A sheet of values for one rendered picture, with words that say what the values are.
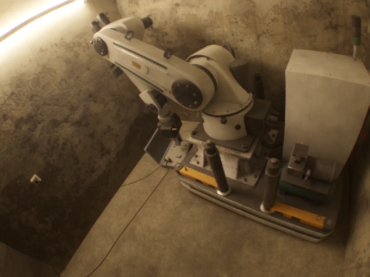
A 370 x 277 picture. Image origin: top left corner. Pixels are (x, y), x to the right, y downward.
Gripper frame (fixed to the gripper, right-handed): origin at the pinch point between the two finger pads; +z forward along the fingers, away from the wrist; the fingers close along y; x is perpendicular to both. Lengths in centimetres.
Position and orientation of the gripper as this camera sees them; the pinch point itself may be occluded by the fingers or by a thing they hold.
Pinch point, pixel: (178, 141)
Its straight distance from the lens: 199.2
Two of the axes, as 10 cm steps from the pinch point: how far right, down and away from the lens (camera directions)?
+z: 3.2, 6.9, 6.4
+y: 3.4, -7.2, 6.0
